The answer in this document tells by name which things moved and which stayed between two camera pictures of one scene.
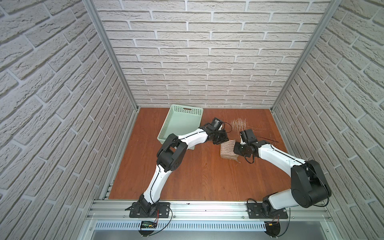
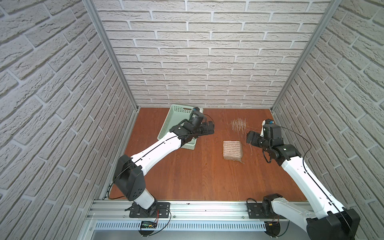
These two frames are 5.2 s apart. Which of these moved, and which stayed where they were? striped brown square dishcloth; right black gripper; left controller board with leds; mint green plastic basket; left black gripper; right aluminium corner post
Moved: right black gripper; left black gripper
Stayed: left controller board with leds; striped brown square dishcloth; mint green plastic basket; right aluminium corner post
